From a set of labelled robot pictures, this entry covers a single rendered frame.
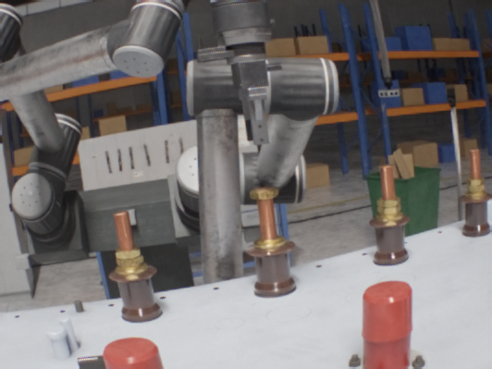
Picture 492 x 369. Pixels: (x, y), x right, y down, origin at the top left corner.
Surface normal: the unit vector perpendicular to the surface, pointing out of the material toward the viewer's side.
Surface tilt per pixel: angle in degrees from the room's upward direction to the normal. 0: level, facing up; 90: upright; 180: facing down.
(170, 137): 90
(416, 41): 90
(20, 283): 90
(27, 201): 60
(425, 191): 94
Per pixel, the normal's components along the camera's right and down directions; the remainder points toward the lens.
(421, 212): 0.54, 0.14
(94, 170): 0.27, 0.13
